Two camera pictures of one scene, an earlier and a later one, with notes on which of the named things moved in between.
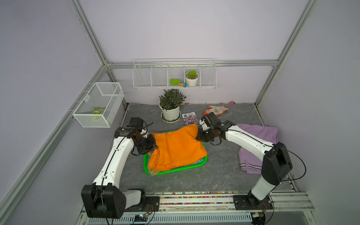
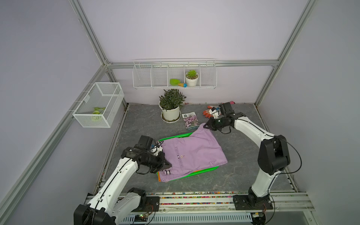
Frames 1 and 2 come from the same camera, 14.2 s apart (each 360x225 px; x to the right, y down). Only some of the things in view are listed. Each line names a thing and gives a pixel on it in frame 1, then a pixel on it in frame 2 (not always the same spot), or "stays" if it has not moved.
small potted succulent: x=191 y=77 stays
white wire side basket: x=101 y=107 stays
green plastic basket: x=147 y=171 → x=198 y=173
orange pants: x=176 y=148 → x=159 y=175
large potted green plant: x=170 y=104 stays
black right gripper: x=199 y=135 → x=211 y=121
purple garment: x=249 y=162 → x=189 y=154
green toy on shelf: x=175 y=82 stays
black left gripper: x=152 y=146 → x=161 y=164
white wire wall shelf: x=157 y=73 stays
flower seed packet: x=190 y=118 stays
